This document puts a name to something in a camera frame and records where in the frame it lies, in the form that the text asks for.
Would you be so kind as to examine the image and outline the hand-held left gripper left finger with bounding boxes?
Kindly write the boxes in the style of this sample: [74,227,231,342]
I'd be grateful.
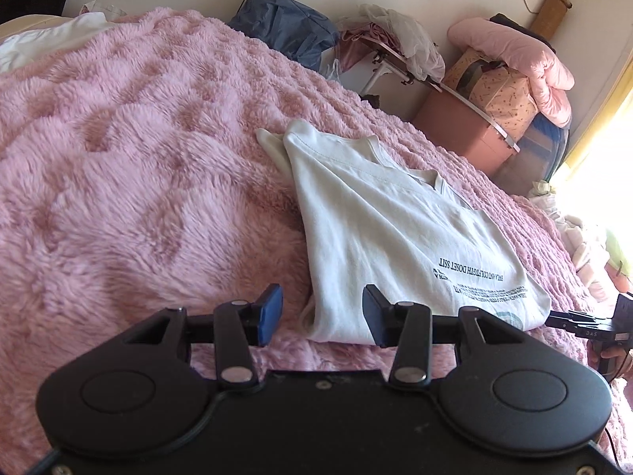
[106,283,284,391]

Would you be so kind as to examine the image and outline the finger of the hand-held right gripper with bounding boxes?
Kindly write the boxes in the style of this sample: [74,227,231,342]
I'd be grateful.
[550,309,616,322]
[545,317,594,332]

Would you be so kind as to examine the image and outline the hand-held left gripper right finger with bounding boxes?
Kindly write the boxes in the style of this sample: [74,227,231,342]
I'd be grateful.
[362,284,535,388]

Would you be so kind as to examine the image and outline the white printed sweatshirt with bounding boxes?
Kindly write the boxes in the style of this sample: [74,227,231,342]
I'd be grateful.
[254,119,551,346]

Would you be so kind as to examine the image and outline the pink clothes pile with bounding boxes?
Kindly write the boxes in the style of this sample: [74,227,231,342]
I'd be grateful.
[336,22,396,72]

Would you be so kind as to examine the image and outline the person's right hand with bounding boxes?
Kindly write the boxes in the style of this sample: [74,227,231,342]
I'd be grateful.
[588,345,633,382]

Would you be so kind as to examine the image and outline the light green cloth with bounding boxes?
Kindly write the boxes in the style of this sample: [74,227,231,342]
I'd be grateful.
[603,230,633,278]

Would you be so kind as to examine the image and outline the white cloth pile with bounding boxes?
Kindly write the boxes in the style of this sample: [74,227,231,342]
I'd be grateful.
[527,178,619,302]

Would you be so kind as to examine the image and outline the blue storage bag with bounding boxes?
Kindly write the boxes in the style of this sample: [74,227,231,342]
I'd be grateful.
[495,116,572,194]

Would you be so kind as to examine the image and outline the pink storage box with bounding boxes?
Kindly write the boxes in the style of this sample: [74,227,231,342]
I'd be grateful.
[412,82,521,176]

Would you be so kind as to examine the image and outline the yellow curtain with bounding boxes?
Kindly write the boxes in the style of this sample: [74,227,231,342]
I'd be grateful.
[561,59,633,174]

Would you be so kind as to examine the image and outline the pink fluffy blanket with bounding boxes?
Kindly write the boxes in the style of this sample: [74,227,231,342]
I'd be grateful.
[0,7,633,461]

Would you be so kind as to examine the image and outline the patterned fabric storage bag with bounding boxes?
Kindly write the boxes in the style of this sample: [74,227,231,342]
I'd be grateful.
[442,48,540,132]

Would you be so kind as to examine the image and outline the small clear plastic bag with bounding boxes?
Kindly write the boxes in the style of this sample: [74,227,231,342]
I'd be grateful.
[320,57,347,82]

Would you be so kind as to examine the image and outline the white folding table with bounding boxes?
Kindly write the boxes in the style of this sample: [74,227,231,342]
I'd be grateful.
[360,42,446,100]

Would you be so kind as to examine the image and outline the pink quilt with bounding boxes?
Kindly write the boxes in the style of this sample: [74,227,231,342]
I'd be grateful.
[447,16,575,128]

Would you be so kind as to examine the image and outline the blue duffel bag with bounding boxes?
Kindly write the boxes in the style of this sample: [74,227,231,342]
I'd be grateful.
[228,0,339,72]

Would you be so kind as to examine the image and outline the dark cloth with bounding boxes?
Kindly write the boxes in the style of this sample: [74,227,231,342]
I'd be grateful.
[489,12,557,45]

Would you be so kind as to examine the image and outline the rolled bamboo mat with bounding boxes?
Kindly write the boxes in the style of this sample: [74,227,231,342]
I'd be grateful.
[531,0,574,40]

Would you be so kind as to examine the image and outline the white tote bag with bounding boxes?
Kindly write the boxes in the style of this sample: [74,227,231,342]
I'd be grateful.
[79,1,129,18]

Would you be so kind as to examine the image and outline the beige mattress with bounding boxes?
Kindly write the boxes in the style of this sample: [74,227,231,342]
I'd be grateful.
[0,14,80,40]

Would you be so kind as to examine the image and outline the black panel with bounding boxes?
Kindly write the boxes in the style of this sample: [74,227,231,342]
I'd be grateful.
[0,0,71,25]

